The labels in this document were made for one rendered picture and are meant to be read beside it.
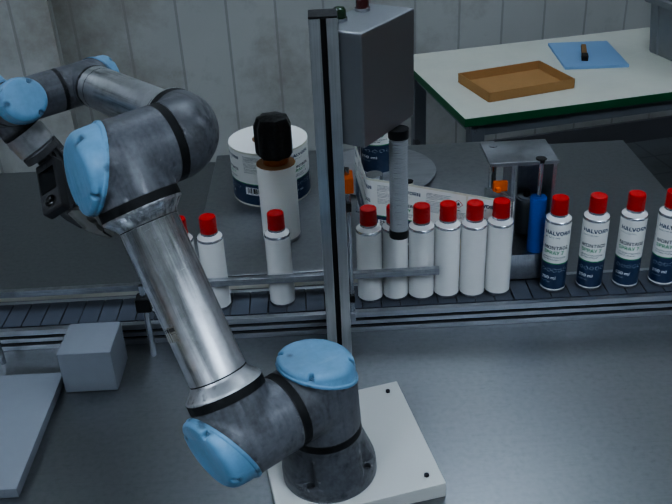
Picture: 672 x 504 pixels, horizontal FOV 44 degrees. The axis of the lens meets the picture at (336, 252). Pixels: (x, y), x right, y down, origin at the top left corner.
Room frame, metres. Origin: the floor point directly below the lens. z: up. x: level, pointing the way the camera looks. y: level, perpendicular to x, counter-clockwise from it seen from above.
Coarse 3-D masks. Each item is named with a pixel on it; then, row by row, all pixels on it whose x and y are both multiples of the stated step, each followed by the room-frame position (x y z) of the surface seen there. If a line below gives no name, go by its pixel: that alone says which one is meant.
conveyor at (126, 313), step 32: (320, 288) 1.48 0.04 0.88; (512, 288) 1.44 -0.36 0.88; (576, 288) 1.43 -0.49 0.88; (608, 288) 1.42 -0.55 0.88; (640, 288) 1.42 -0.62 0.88; (0, 320) 1.42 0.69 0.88; (32, 320) 1.42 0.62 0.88; (64, 320) 1.41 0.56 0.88; (96, 320) 1.40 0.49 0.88; (128, 320) 1.40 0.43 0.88
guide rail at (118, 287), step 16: (320, 272) 1.41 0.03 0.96; (368, 272) 1.40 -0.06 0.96; (384, 272) 1.40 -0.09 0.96; (400, 272) 1.40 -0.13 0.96; (416, 272) 1.40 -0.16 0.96; (432, 272) 1.40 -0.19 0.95; (32, 288) 1.41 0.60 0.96; (48, 288) 1.40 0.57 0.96; (64, 288) 1.40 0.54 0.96; (80, 288) 1.40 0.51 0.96; (96, 288) 1.40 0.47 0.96; (112, 288) 1.40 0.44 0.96; (128, 288) 1.40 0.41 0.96
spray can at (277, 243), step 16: (272, 224) 1.43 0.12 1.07; (272, 240) 1.42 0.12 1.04; (288, 240) 1.43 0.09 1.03; (272, 256) 1.42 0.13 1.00; (288, 256) 1.43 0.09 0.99; (272, 272) 1.42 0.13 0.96; (288, 272) 1.42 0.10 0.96; (272, 288) 1.42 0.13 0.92; (288, 288) 1.42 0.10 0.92; (272, 304) 1.43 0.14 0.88; (288, 304) 1.42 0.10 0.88
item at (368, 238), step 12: (360, 216) 1.44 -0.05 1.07; (372, 216) 1.43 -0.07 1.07; (360, 228) 1.43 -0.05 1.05; (372, 228) 1.42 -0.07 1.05; (360, 240) 1.42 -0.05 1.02; (372, 240) 1.42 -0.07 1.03; (360, 252) 1.42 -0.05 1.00; (372, 252) 1.42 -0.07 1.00; (360, 264) 1.42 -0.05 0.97; (372, 264) 1.42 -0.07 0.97; (360, 288) 1.43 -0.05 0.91; (372, 288) 1.42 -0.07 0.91; (372, 300) 1.42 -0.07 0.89
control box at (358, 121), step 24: (360, 24) 1.31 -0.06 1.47; (384, 24) 1.32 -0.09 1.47; (408, 24) 1.38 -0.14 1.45; (360, 48) 1.26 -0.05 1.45; (384, 48) 1.31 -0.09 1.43; (408, 48) 1.38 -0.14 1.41; (360, 72) 1.26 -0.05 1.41; (384, 72) 1.31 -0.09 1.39; (408, 72) 1.38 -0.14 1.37; (360, 96) 1.26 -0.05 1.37; (384, 96) 1.31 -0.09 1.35; (408, 96) 1.38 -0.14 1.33; (360, 120) 1.26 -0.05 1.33; (384, 120) 1.31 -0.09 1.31; (360, 144) 1.26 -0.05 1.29
